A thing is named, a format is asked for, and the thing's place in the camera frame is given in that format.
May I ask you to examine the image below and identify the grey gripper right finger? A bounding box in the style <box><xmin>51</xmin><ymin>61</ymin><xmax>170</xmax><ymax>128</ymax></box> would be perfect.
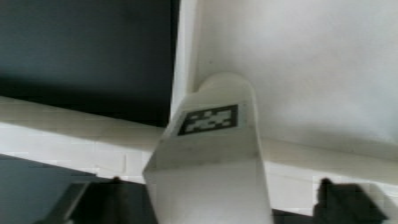
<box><xmin>312</xmin><ymin>178</ymin><xmax>398</xmax><ymax>224</ymax></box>

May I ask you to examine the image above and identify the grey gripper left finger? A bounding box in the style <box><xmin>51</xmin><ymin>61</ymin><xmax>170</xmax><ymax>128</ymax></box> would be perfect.
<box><xmin>33</xmin><ymin>178</ymin><xmax>156</xmax><ymax>224</ymax></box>

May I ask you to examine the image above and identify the white table leg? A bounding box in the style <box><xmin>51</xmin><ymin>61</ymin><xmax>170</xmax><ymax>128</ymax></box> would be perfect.
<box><xmin>143</xmin><ymin>73</ymin><xmax>273</xmax><ymax>224</ymax></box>

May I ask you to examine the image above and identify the white square table top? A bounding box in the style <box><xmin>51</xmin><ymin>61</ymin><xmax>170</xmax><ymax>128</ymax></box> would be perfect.
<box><xmin>168</xmin><ymin>0</ymin><xmax>398</xmax><ymax>186</ymax></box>

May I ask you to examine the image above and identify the white L-shaped obstacle fence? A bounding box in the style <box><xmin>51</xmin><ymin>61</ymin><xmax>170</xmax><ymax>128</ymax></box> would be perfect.
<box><xmin>0</xmin><ymin>96</ymin><xmax>398</xmax><ymax>221</ymax></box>

